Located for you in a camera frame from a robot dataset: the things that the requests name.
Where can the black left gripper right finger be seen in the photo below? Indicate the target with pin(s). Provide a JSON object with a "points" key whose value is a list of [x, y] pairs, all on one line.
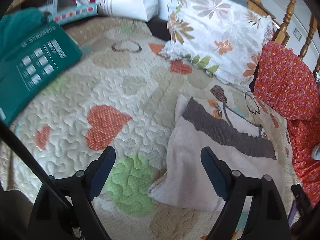
{"points": [[234, 187]]}

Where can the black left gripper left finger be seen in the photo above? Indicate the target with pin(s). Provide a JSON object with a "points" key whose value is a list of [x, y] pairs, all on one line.
{"points": [[76, 193]]}

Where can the pale pink embroidered sweater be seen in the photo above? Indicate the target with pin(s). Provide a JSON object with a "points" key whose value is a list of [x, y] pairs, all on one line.
{"points": [[207, 134]]}

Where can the heart patterned quilted bedspread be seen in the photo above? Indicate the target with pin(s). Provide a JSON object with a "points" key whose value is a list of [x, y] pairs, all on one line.
{"points": [[123, 94]]}

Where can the red floral fabric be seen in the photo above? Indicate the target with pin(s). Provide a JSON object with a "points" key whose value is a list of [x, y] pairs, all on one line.
{"points": [[285, 83]]}

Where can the teal plastic package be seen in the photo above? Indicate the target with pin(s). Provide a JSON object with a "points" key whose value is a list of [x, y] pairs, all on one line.
{"points": [[34, 51]]}

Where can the white floral pillow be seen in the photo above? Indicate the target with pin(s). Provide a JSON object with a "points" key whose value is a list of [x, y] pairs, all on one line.
{"points": [[221, 37]]}

